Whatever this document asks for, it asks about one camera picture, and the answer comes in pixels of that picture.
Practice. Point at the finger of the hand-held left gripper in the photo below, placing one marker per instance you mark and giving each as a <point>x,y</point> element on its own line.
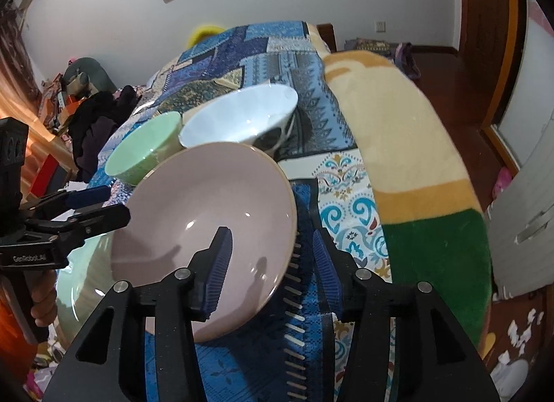
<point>99,218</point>
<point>86,196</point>

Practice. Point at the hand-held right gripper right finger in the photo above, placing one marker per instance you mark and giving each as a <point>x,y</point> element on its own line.
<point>324,263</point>

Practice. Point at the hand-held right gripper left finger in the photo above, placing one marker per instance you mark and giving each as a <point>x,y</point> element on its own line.
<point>218,272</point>

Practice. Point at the green bowl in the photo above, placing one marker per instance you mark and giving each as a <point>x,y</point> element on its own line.
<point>143,151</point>

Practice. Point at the light green plate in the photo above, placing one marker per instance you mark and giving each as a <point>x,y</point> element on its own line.
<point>86,289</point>

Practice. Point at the pink bowl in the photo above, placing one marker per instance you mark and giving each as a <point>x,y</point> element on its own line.
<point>194,194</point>

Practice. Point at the white bowl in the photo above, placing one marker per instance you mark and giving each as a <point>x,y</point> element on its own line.
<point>242,112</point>

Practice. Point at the person's left hand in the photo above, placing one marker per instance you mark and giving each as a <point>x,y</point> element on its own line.
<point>43,302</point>

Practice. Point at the red box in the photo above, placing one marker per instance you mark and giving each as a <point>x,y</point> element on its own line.
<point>49,175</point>

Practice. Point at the pile of black clothes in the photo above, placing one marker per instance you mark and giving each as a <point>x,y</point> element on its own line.
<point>95,125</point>

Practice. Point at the pile of boxes and packets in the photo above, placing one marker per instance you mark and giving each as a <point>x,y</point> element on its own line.
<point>65,99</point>

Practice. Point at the grey-green cushion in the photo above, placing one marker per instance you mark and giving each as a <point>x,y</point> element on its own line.
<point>95,73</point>

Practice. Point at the orange curtain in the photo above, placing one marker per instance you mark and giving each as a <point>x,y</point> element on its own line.
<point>17,82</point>

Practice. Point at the beige and green fleece blanket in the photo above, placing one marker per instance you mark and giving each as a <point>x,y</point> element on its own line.
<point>398,125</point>

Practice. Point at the white slotted panel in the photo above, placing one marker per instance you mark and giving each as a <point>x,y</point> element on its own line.
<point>519,233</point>

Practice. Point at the small pink toy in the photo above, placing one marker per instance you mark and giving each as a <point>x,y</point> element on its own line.
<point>504,179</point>

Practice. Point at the yellow foam tube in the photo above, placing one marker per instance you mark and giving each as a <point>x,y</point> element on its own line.
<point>205,32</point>

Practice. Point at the white paper scraps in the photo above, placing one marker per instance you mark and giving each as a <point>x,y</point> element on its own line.
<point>519,341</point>

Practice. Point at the blue patchwork blanket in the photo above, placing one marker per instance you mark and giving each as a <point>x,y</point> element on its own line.
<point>259,60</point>

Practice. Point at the patterned bag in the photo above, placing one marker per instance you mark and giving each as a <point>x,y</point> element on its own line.
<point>381,54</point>

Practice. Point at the brown wooden door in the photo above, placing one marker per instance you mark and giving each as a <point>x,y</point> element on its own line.
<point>480,17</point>

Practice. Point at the white wall socket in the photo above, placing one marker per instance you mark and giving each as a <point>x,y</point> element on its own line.
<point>381,26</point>

